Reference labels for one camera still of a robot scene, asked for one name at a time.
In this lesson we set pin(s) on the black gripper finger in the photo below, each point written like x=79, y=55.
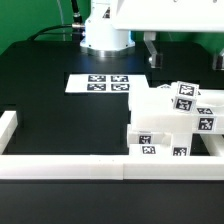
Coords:
x=218, y=61

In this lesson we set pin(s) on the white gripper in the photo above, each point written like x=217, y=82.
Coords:
x=167, y=16

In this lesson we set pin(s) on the white chair back piece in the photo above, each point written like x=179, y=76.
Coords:
x=152, y=110

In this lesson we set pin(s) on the white chair seat plate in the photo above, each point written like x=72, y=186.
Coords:
x=180, y=144

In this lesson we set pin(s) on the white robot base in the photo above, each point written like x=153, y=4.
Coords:
x=101, y=38

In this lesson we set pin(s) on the white fiducial marker sheet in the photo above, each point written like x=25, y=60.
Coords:
x=103, y=83

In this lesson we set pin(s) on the white U-shaped fence frame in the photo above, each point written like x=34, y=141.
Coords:
x=136, y=165

